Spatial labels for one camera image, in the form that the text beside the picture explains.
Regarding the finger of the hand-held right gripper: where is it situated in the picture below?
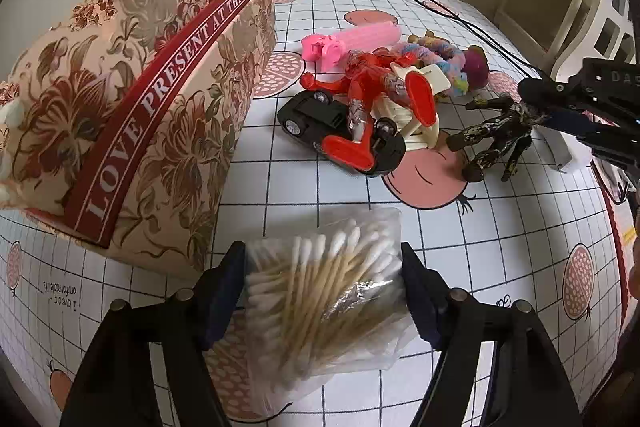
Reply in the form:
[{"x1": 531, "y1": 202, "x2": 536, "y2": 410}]
[
  {"x1": 545, "y1": 112, "x2": 640, "y2": 188},
  {"x1": 517, "y1": 77, "x2": 571, "y2": 106}
]

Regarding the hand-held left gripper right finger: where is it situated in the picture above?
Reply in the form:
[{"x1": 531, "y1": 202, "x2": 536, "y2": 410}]
[{"x1": 400, "y1": 241, "x2": 583, "y2": 427}]

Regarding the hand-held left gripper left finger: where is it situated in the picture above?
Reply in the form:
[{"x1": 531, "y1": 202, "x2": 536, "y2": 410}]
[{"x1": 60, "y1": 241, "x2": 248, "y2": 427}]

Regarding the black and gold action figure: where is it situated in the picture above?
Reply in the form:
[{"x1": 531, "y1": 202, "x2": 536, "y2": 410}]
[{"x1": 446, "y1": 93, "x2": 546, "y2": 182}]

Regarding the bag of cotton swabs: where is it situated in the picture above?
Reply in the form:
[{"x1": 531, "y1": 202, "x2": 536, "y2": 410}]
[{"x1": 239, "y1": 207, "x2": 418, "y2": 418}]

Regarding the multicolour hair tie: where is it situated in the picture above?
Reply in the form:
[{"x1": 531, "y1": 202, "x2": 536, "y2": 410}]
[{"x1": 406, "y1": 34, "x2": 473, "y2": 96}]

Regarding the white hair claw clip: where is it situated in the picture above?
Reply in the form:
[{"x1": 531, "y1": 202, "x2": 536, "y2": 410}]
[{"x1": 380, "y1": 62, "x2": 448, "y2": 152}]

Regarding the floral paper gift box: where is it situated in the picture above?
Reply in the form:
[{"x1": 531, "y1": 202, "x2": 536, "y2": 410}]
[{"x1": 0, "y1": 0, "x2": 277, "y2": 278}]

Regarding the red action figure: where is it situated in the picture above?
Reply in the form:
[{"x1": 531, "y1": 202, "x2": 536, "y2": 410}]
[{"x1": 299, "y1": 47, "x2": 437, "y2": 172}]

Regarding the pink hair roller clip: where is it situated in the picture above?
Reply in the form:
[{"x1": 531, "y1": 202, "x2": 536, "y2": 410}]
[{"x1": 301, "y1": 21, "x2": 403, "y2": 68}]

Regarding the black toy car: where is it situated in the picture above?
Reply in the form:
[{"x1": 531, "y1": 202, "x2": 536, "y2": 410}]
[{"x1": 277, "y1": 89, "x2": 406, "y2": 178}]

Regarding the small white box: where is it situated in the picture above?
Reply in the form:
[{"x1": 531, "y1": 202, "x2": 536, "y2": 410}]
[{"x1": 540, "y1": 127, "x2": 593, "y2": 172}]

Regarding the grid fruit print tablecloth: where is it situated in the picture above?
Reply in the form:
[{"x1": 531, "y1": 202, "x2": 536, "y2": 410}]
[{"x1": 0, "y1": 0, "x2": 636, "y2": 427}]

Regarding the black cable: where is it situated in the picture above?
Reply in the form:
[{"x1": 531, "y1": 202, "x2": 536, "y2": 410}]
[
  {"x1": 400, "y1": 0, "x2": 551, "y2": 82},
  {"x1": 367, "y1": 0, "x2": 551, "y2": 78}
]

